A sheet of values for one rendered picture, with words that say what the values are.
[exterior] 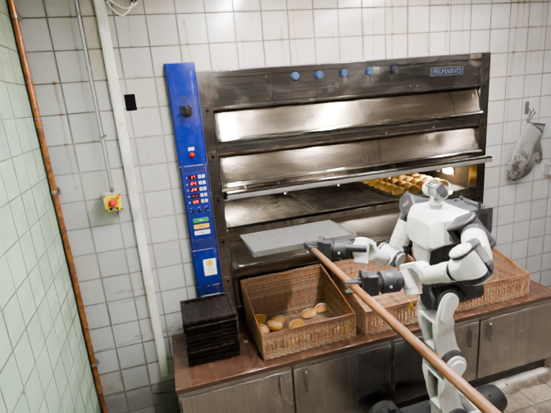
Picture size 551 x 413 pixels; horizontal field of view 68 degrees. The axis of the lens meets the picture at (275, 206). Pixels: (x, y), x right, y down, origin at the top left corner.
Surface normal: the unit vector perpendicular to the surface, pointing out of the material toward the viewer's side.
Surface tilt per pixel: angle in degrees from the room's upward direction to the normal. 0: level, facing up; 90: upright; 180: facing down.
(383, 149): 70
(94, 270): 90
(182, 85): 90
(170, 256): 90
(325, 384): 90
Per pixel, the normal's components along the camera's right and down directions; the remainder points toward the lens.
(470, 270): -0.17, 0.18
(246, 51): 0.28, 0.22
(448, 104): 0.23, -0.11
